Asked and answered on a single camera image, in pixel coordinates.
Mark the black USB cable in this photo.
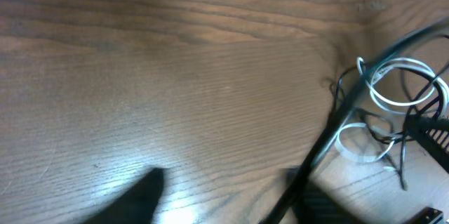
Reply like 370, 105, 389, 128
328, 34, 449, 192

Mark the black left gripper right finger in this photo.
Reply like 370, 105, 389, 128
291, 177, 361, 224

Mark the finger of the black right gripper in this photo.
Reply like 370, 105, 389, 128
404, 116, 448, 172

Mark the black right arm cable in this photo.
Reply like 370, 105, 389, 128
259, 18, 449, 224

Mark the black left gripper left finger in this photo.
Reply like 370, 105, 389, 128
83, 168, 165, 224

